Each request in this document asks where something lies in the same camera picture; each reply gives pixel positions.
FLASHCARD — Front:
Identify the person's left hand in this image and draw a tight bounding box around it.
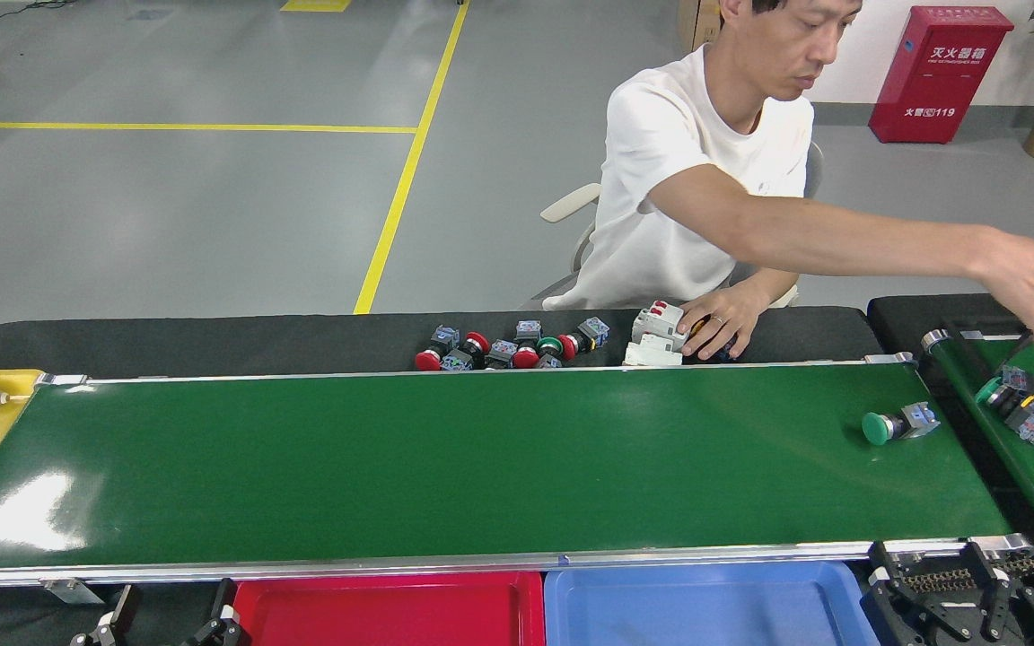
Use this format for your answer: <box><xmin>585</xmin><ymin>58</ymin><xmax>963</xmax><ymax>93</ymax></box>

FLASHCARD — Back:
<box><xmin>676</xmin><ymin>285</ymin><xmax>769</xmax><ymax>362</ymax></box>

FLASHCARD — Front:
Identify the conveyor drive chain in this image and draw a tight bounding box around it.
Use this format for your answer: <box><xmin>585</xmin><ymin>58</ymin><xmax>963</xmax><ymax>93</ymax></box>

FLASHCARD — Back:
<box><xmin>898</xmin><ymin>558</ymin><xmax>1034</xmax><ymax>595</ymax></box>

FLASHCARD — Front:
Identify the red plastic bin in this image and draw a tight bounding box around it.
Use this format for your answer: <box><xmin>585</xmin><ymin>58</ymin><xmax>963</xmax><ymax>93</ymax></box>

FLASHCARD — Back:
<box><xmin>232</xmin><ymin>572</ymin><xmax>547</xmax><ymax>646</ymax></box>

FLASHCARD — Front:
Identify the person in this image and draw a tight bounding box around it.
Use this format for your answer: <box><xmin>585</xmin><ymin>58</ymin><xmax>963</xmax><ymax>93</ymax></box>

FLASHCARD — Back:
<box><xmin>542</xmin><ymin>0</ymin><xmax>1034</xmax><ymax>362</ymax></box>

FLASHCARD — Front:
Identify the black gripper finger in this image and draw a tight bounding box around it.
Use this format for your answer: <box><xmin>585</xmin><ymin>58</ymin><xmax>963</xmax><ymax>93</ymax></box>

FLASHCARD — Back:
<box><xmin>968</xmin><ymin>541</ymin><xmax>1034</xmax><ymax>646</ymax></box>
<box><xmin>858</xmin><ymin>541</ymin><xmax>977</xmax><ymax>646</ymax></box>
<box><xmin>180</xmin><ymin>577</ymin><xmax>245</xmax><ymax>646</ymax></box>
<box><xmin>68</xmin><ymin>583</ymin><xmax>143</xmax><ymax>646</ymax></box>

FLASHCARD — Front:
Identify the long green conveyor belt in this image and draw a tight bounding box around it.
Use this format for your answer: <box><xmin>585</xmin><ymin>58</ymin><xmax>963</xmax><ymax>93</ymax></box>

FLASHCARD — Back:
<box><xmin>0</xmin><ymin>353</ymin><xmax>1034</xmax><ymax>598</ymax></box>

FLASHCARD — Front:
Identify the brown cardboard box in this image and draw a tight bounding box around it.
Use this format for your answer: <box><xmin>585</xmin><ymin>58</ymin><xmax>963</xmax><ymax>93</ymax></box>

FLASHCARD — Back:
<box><xmin>677</xmin><ymin>0</ymin><xmax>723</xmax><ymax>53</ymax></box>

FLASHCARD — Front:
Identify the red fire extinguisher box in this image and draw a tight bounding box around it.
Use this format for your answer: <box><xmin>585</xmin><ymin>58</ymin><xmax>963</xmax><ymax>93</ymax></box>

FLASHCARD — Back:
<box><xmin>868</xmin><ymin>5</ymin><xmax>1015</xmax><ymax>144</ymax></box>

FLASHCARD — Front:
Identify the blue plastic bin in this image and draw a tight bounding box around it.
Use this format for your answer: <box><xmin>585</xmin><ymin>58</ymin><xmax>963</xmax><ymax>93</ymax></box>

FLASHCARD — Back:
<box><xmin>544</xmin><ymin>561</ymin><xmax>881</xmax><ymax>646</ymax></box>

